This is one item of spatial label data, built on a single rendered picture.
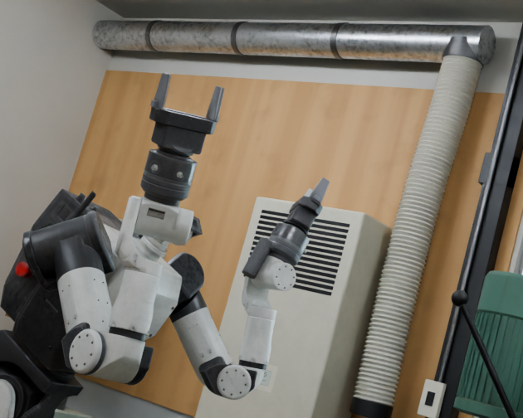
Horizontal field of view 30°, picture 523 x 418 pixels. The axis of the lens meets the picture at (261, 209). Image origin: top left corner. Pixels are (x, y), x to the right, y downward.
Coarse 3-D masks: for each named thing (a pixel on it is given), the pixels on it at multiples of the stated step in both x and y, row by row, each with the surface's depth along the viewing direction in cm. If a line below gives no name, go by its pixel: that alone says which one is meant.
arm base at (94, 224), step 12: (96, 216) 186; (96, 228) 184; (24, 240) 184; (96, 240) 184; (108, 240) 192; (24, 252) 184; (108, 252) 187; (36, 264) 183; (108, 264) 187; (36, 276) 185; (48, 276) 188; (48, 288) 187
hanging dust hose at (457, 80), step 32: (448, 64) 370; (480, 64) 370; (448, 96) 365; (448, 128) 364; (416, 160) 367; (448, 160) 365; (416, 192) 361; (416, 224) 358; (416, 256) 358; (384, 288) 356; (416, 288) 357; (384, 320) 353; (384, 352) 351; (384, 384) 348; (384, 416) 348
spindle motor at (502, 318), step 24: (504, 288) 203; (480, 312) 207; (504, 312) 202; (504, 336) 201; (480, 360) 203; (504, 360) 200; (480, 384) 201; (504, 384) 199; (456, 408) 205; (480, 408) 199; (504, 408) 198
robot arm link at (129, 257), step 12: (132, 204) 171; (132, 216) 170; (120, 228) 174; (132, 228) 170; (120, 240) 169; (120, 252) 169; (132, 252) 169; (132, 264) 169; (144, 264) 169; (156, 264) 170; (156, 276) 170
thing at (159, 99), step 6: (162, 78) 167; (168, 78) 166; (162, 84) 167; (168, 84) 167; (162, 90) 167; (156, 96) 168; (162, 96) 167; (156, 102) 167; (162, 102) 167; (162, 108) 167
